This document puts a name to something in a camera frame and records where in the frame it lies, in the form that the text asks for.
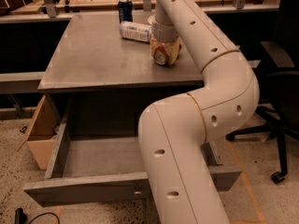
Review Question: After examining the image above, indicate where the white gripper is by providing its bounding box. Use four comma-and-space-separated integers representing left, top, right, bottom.
149, 2, 181, 65

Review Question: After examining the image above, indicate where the red coke can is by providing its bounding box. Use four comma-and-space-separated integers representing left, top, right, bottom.
153, 46, 170, 65

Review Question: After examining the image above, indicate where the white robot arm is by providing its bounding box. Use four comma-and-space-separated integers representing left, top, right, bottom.
138, 0, 259, 224

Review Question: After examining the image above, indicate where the blue soda can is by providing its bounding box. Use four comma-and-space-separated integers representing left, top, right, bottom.
118, 0, 133, 22

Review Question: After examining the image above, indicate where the open grey top drawer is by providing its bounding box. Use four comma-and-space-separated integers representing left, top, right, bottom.
23, 97, 243, 207

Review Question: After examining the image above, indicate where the clear plastic water bottle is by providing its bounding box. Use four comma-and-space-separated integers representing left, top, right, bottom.
120, 21, 151, 43

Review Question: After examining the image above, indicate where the grey cabinet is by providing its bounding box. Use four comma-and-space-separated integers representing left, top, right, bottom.
38, 12, 203, 136

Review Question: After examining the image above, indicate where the black office chair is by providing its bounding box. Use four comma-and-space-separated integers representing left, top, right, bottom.
226, 0, 299, 184

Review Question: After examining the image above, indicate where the cardboard box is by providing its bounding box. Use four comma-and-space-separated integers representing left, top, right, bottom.
18, 96, 60, 170

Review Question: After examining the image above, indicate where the black cable with plug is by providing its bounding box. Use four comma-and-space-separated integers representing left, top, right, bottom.
14, 206, 61, 224

